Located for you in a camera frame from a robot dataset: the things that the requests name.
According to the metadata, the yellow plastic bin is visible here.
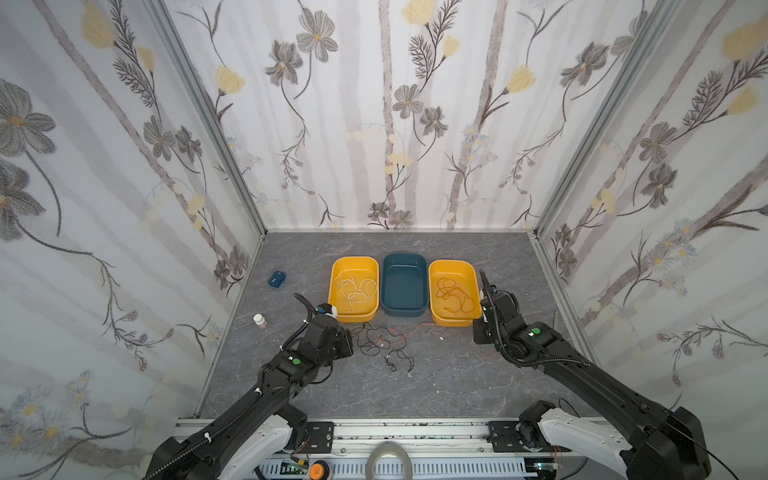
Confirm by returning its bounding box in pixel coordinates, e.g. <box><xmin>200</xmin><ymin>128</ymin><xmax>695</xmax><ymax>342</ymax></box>
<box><xmin>328</xmin><ymin>256</ymin><xmax>380</xmax><ymax>323</ymax></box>
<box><xmin>428</xmin><ymin>259</ymin><xmax>481</xmax><ymax>328</ymax></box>

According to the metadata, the aluminium frame rail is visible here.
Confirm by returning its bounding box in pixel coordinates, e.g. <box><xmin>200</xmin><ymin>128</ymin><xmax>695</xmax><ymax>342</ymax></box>
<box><xmin>158</xmin><ymin>416</ymin><xmax>667</xmax><ymax>480</ymax></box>

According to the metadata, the teal plastic bin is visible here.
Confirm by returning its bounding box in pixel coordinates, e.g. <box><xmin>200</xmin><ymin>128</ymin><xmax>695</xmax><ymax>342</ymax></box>
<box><xmin>380</xmin><ymin>252</ymin><xmax>429</xmax><ymax>318</ymax></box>

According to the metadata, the orange button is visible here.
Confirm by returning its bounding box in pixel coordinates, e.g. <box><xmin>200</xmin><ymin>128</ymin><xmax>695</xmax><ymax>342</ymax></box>
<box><xmin>308</xmin><ymin>460</ymin><xmax>333</xmax><ymax>480</ymax></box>

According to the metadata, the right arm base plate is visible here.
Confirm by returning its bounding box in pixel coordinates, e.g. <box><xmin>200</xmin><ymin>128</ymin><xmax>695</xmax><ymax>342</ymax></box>
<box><xmin>488</xmin><ymin>420</ymin><xmax>554</xmax><ymax>453</ymax></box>

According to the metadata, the white cable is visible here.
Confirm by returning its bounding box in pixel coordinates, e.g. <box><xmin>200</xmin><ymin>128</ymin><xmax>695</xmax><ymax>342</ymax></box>
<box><xmin>335</xmin><ymin>272</ymin><xmax>378</xmax><ymax>307</ymax></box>

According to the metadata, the small white bottle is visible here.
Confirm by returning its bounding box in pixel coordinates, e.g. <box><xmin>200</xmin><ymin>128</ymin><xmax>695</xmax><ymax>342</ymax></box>
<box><xmin>253</xmin><ymin>314</ymin><xmax>268</xmax><ymax>329</ymax></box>

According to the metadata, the black cable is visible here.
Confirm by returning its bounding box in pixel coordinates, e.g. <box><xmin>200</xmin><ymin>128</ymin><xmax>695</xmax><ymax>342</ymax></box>
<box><xmin>349</xmin><ymin>322</ymin><xmax>416</xmax><ymax>373</ymax></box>

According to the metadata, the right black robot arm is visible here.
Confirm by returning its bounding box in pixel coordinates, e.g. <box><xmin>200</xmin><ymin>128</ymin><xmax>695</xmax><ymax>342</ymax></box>
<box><xmin>473</xmin><ymin>285</ymin><xmax>712</xmax><ymax>479</ymax></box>

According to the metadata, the small blue object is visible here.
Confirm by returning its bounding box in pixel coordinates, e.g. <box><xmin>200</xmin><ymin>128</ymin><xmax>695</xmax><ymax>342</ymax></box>
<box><xmin>267</xmin><ymin>270</ymin><xmax>287</xmax><ymax>288</ymax></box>

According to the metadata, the right yellow plastic bin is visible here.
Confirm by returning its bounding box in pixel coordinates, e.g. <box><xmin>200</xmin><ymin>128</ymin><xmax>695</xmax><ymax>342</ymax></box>
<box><xmin>428</xmin><ymin>259</ymin><xmax>481</xmax><ymax>328</ymax></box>

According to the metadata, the black corrugated cable hose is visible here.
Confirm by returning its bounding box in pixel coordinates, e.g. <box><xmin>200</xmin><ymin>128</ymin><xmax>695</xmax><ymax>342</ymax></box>
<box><xmin>143</xmin><ymin>292</ymin><xmax>319</xmax><ymax>480</ymax></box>

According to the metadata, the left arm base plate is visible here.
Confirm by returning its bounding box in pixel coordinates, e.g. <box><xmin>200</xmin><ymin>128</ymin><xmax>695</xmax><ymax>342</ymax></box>
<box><xmin>287</xmin><ymin>421</ymin><xmax>335</xmax><ymax>456</ymax></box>

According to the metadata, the tape roll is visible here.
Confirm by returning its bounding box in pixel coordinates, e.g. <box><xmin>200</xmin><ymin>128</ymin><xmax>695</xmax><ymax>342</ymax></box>
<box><xmin>364</xmin><ymin>441</ymin><xmax>414</xmax><ymax>480</ymax></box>

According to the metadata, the left yellow plastic bin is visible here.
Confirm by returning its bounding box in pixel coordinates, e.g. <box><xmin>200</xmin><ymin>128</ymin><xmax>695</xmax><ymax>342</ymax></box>
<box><xmin>328</xmin><ymin>256</ymin><xmax>380</xmax><ymax>323</ymax></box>

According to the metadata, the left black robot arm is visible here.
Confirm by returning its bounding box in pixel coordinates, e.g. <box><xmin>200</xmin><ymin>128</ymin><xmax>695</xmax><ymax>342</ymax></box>
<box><xmin>144</xmin><ymin>313</ymin><xmax>353</xmax><ymax>479</ymax></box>

